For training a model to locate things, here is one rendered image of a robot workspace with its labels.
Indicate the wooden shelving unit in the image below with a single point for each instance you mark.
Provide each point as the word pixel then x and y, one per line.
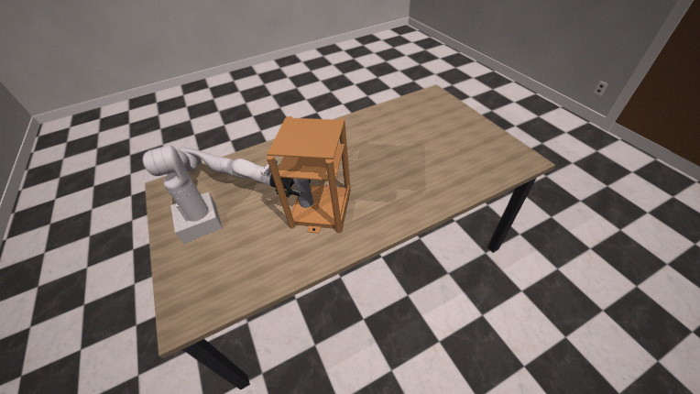
pixel 310 151

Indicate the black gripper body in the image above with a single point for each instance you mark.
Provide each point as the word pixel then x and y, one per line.
pixel 289 181

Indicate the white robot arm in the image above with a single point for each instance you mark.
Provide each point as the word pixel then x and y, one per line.
pixel 189 202

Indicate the grey bottle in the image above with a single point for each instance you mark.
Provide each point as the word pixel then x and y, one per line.
pixel 304 187

